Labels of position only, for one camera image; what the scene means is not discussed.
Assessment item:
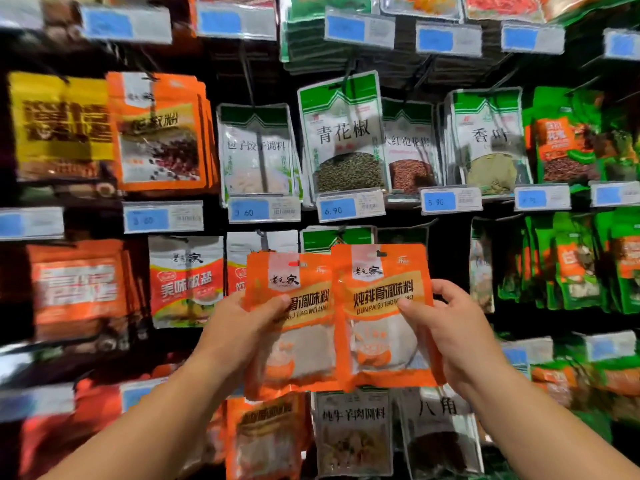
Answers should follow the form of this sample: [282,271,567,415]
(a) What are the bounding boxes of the yellow packets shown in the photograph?
[8,73,116,186]

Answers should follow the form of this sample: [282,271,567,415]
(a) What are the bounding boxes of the red green packets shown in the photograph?
[600,105,640,181]

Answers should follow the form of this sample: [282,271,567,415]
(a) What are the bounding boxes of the clear orange powder packets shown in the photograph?
[300,225,376,256]

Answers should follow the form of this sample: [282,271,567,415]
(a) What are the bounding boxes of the clear red chili packets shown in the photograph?
[465,0,546,24]

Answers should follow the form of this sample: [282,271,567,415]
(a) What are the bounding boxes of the orange bold-print packets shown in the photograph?
[27,239,141,346]

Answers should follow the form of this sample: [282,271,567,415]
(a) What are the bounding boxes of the white red-label packets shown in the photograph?
[148,235,226,329]
[225,229,299,296]

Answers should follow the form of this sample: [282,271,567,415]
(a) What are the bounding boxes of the green orange Guangxi cinnamon bags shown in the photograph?
[530,359,581,411]
[590,355,640,396]

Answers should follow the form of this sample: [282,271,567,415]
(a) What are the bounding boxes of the green red-peppercorn packets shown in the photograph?
[525,87,606,186]

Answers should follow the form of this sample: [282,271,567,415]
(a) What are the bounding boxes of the green leaf packets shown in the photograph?
[597,209,640,316]

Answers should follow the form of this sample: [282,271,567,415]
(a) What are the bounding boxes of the person's left forearm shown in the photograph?
[40,359,251,480]

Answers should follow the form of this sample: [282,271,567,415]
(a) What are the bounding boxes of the clear brown-spice packets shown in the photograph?
[398,387,486,480]

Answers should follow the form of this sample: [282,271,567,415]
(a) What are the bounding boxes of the person's right hand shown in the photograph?
[398,279,511,401]

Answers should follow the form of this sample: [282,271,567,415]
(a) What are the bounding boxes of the clear white-slice packets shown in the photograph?
[468,217,496,316]

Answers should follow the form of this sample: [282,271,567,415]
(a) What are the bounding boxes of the person's right forearm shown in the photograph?
[465,369,640,480]

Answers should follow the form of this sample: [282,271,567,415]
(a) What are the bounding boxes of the clear dried-leaf packets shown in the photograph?
[445,87,533,196]

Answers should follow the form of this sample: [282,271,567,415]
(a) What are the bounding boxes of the green white-slice packets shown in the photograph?
[497,213,608,312]

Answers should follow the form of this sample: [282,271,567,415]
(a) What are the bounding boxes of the clear red peppercorn packets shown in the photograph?
[382,97,443,194]

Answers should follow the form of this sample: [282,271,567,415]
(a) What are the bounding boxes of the person's left hand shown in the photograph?
[190,287,293,381]

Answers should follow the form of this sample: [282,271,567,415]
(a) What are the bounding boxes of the clear green peppercorn packets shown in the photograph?
[297,71,388,196]

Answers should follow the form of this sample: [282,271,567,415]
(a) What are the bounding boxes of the orange chili packets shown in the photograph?
[105,73,219,194]

